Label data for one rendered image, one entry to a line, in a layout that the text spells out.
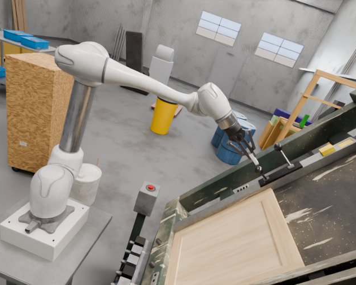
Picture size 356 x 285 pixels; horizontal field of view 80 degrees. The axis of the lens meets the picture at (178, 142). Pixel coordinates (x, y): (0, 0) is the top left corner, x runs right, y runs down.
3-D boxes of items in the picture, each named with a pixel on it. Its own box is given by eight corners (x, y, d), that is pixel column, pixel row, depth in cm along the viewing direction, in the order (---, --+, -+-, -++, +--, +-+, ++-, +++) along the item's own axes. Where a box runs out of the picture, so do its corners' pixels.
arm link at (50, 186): (22, 216, 96) (21, 178, 87) (39, 190, 112) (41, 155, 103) (60, 221, 100) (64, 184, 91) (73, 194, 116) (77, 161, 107)
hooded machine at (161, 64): (151, 81, 876) (161, 44, 816) (166, 87, 872) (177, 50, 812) (145, 83, 809) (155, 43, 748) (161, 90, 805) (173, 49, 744)
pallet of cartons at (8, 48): (-4, 65, 498) (-5, 42, 477) (-44, 50, 501) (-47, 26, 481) (43, 63, 630) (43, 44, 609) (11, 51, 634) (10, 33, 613)
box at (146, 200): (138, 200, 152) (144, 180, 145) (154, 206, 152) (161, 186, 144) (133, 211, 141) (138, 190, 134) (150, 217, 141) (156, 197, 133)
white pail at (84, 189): (78, 185, 249) (83, 151, 229) (101, 195, 247) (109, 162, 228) (59, 202, 220) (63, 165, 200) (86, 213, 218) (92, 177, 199)
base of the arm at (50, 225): (8, 227, 96) (8, 218, 94) (45, 197, 116) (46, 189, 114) (45, 241, 95) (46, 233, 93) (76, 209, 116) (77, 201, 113)
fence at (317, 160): (178, 228, 123) (174, 223, 122) (354, 143, 90) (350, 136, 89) (177, 234, 119) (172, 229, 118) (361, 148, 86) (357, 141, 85)
